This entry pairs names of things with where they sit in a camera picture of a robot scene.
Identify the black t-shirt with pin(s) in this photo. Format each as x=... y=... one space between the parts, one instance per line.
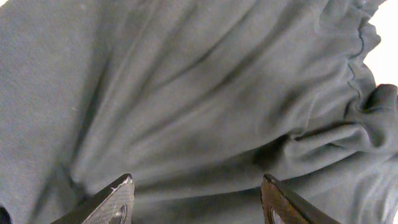
x=197 y=100

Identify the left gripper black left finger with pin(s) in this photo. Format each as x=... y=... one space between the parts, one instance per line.
x=111 y=205

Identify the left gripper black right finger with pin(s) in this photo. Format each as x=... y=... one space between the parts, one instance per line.
x=281 y=205

